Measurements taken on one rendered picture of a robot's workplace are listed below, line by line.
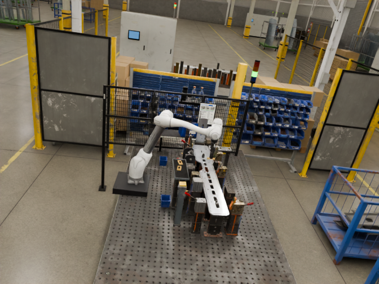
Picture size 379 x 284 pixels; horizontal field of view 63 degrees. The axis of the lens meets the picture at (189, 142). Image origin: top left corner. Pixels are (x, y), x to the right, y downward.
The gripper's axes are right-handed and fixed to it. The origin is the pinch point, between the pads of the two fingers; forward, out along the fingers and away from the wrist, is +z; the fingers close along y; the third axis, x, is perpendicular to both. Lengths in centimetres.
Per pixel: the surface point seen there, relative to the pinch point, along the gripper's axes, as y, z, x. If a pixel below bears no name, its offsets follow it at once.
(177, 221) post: 52, 46, -34
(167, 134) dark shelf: -84, 18, -41
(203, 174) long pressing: 5.9, 21.1, -5.7
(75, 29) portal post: -409, -55, -223
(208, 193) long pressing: 39.6, 21.2, -6.4
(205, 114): -101, -8, 8
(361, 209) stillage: 32, 37, 171
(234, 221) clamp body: 62, 35, 18
